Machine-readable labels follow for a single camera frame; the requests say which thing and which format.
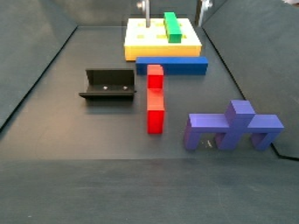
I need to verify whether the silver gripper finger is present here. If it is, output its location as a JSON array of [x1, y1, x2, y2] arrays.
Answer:
[[136, 0, 151, 27], [199, 0, 213, 26]]

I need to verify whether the long blue rectangular block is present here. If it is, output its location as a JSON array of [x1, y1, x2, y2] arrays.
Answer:
[[135, 56, 209, 75]]

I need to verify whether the yellow peg board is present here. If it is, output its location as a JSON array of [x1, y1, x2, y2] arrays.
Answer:
[[124, 18, 202, 61]]

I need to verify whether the green rectangular block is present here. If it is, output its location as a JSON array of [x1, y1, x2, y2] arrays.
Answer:
[[163, 12, 183, 44]]

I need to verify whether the red stepped block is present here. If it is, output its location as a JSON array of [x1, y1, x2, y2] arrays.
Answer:
[[147, 65, 165, 134]]

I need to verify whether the purple cross-shaped block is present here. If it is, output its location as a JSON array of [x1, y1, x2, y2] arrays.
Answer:
[[183, 100, 285, 151]]

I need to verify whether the black L-shaped bracket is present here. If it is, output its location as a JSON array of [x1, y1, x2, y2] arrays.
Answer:
[[79, 68, 136, 99]]

